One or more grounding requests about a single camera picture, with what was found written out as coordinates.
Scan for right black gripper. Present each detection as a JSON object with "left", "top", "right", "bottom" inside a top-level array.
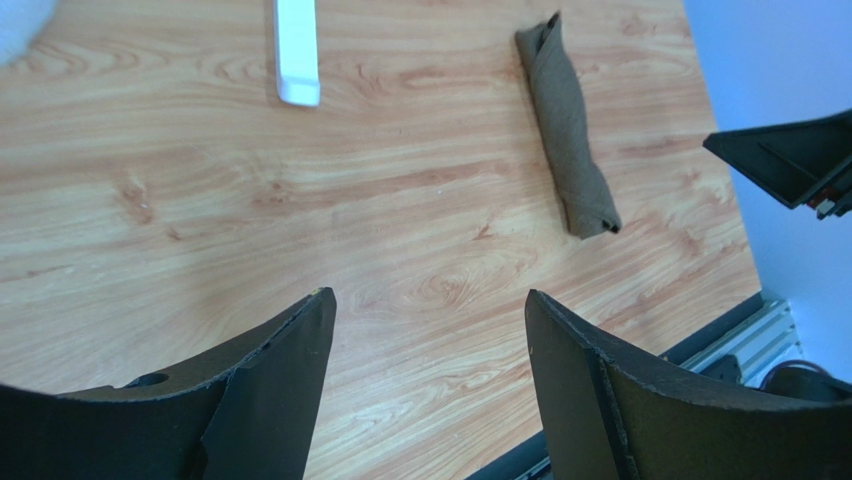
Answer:
[{"left": 703, "top": 110, "right": 851, "bottom": 220}]

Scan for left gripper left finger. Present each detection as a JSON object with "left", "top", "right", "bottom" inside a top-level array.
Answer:
[{"left": 1, "top": 287, "right": 337, "bottom": 479}]

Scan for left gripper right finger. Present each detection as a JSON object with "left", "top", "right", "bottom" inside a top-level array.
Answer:
[{"left": 525, "top": 290, "right": 851, "bottom": 479}]

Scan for brown cloth napkin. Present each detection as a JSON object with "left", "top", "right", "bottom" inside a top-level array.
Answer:
[{"left": 515, "top": 11, "right": 623, "bottom": 240}]

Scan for metal drying rack stand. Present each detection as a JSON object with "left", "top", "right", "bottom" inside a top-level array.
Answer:
[{"left": 273, "top": 0, "right": 321, "bottom": 108}]

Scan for white towel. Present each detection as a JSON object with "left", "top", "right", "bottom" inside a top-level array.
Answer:
[{"left": 1, "top": 0, "right": 58, "bottom": 66}]

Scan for aluminium frame rail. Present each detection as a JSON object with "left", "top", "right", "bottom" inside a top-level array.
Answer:
[{"left": 680, "top": 301, "right": 804, "bottom": 388}]

